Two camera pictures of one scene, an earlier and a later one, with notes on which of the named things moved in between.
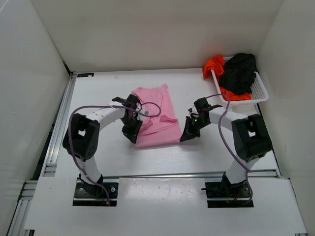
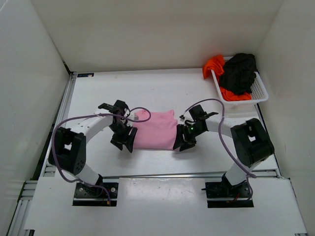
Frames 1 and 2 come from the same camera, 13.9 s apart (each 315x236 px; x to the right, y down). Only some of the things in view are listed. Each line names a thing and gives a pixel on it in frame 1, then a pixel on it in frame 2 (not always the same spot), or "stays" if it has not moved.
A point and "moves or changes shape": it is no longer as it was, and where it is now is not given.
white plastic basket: (259, 92) stays
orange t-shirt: (216, 63) stays
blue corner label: (85, 74) stays
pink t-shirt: (160, 125) moves or changes shape
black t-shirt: (238, 73) stays
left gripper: (132, 134) -> (118, 141)
